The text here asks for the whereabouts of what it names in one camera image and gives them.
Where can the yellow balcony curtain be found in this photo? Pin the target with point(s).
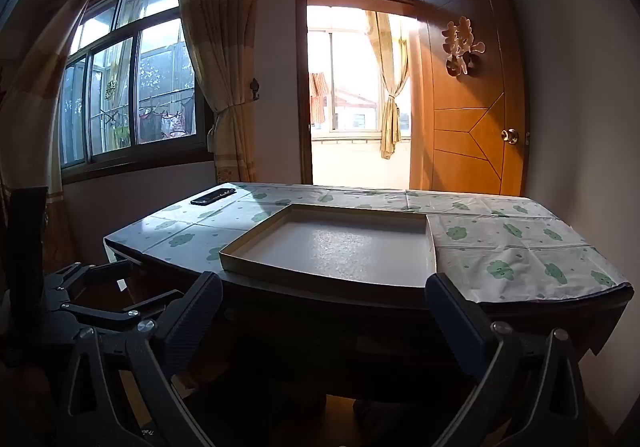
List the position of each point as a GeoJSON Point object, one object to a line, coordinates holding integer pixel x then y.
{"type": "Point", "coordinates": [392, 127]}

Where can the cloud print tablecloth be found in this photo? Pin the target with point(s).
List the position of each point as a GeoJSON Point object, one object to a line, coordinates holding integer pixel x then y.
{"type": "Point", "coordinates": [500, 237]}

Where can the beige checked curtain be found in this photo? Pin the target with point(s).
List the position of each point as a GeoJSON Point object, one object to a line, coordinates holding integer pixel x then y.
{"type": "Point", "coordinates": [220, 27]}
{"type": "Point", "coordinates": [35, 102]}

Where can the metal door knob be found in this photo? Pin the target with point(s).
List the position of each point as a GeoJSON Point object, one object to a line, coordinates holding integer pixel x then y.
{"type": "Point", "coordinates": [510, 136]}

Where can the red hanging laundry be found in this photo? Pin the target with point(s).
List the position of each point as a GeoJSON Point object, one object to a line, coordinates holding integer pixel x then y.
{"type": "Point", "coordinates": [318, 99]}

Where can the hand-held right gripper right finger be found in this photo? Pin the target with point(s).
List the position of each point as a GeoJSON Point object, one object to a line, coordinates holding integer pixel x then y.
{"type": "Point", "coordinates": [450, 314]}

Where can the curtain tieback hook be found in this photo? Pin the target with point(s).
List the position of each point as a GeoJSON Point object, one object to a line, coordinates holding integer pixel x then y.
{"type": "Point", "coordinates": [255, 88]}

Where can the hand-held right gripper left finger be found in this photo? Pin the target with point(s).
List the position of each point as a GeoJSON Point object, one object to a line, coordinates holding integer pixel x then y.
{"type": "Point", "coordinates": [197, 319]}

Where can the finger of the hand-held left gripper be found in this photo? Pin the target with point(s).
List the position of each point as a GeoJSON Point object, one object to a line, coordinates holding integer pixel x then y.
{"type": "Point", "coordinates": [125, 312]}
{"type": "Point", "coordinates": [85, 274]}

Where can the sliding glass window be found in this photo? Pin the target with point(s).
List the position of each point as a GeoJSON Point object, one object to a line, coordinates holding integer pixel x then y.
{"type": "Point", "coordinates": [160, 77]}

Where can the wooden door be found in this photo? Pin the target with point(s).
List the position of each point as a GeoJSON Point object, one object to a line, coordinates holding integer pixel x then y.
{"type": "Point", "coordinates": [465, 127]}

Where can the shallow cardboard box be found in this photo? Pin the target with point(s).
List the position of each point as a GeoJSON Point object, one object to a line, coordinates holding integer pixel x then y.
{"type": "Point", "coordinates": [340, 247]}

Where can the laundry outside window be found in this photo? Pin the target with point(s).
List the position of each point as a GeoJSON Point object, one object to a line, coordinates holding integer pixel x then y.
{"type": "Point", "coordinates": [170, 122]}

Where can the wooden door frame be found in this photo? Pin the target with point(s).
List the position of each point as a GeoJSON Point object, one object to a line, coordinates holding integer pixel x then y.
{"type": "Point", "coordinates": [303, 77]}

